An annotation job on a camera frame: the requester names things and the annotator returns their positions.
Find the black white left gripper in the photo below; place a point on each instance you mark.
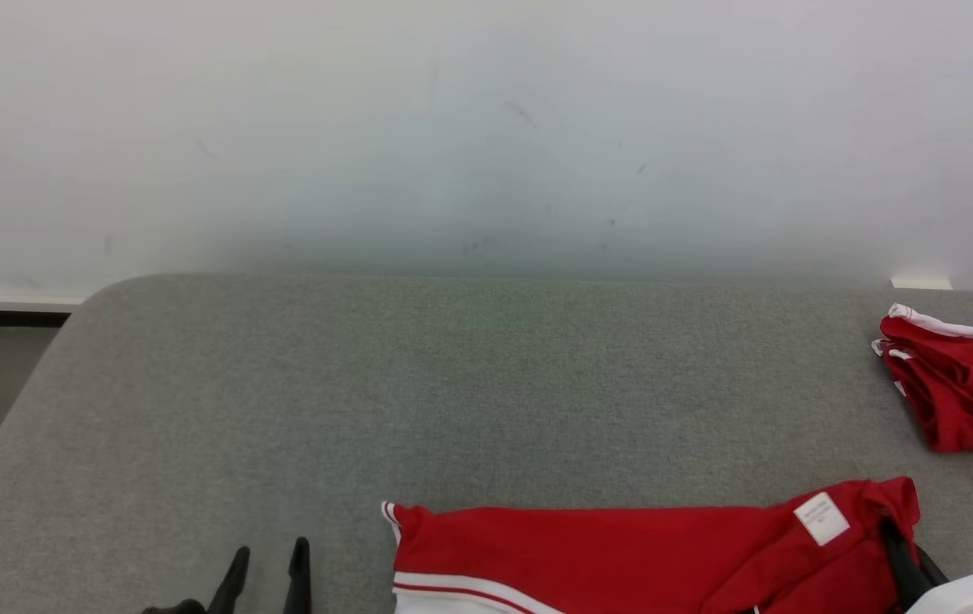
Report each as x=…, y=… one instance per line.
x=179, y=608

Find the red white sports shorts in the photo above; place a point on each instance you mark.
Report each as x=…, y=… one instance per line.
x=964, y=401

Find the red white basketball jersey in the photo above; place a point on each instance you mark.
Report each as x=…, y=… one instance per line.
x=622, y=554

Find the small white block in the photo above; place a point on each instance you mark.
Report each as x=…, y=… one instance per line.
x=921, y=282

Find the white black wall baseboard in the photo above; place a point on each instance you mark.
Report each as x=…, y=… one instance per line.
x=8, y=307

